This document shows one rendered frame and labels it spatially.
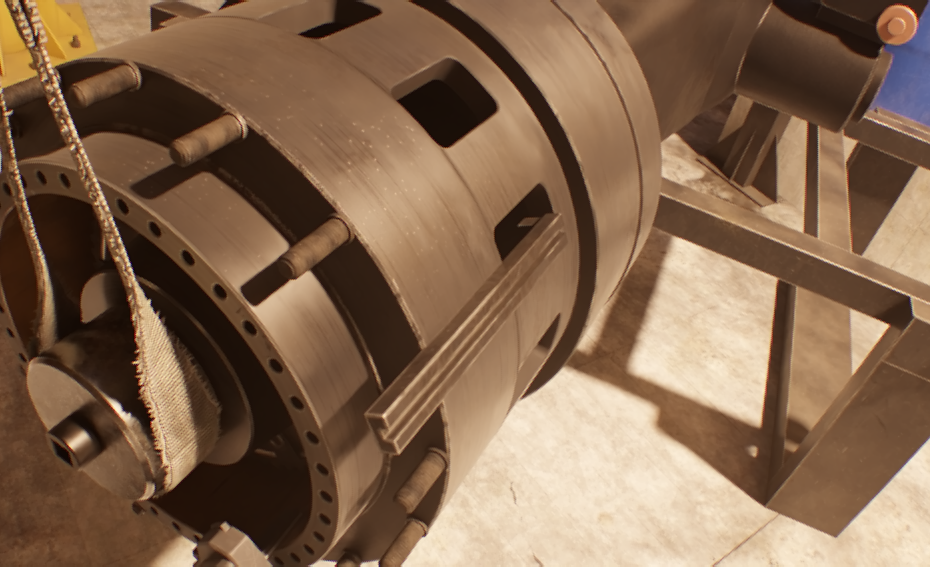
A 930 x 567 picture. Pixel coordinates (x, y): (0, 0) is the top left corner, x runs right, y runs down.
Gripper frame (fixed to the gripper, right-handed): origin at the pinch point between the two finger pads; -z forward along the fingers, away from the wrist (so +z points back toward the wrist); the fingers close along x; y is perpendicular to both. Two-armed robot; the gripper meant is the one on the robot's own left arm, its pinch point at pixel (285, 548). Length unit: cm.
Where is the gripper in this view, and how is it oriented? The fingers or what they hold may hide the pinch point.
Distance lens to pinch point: 70.3
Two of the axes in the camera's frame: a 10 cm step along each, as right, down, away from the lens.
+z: -4.7, 5.0, -7.3
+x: -5.4, -8.2, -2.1
